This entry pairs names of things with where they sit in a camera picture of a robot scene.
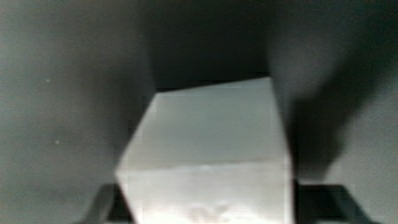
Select white square table top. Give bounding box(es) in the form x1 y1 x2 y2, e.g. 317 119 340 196
116 78 295 224

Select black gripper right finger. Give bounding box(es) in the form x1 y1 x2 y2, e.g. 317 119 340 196
295 184 363 224

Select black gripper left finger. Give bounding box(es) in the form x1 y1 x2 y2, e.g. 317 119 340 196
86 184 134 224

